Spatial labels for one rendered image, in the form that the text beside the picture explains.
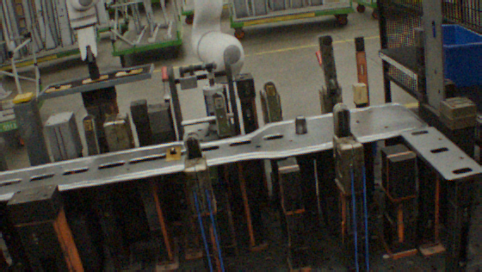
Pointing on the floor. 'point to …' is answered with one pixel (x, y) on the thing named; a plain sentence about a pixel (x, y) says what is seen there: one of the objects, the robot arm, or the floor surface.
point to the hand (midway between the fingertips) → (94, 72)
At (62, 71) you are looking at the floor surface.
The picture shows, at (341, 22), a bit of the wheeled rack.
